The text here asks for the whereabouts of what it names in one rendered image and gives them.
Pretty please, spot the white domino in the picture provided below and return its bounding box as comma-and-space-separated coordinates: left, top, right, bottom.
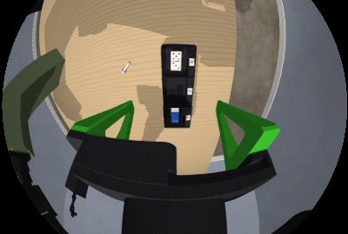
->
171, 51, 182, 70

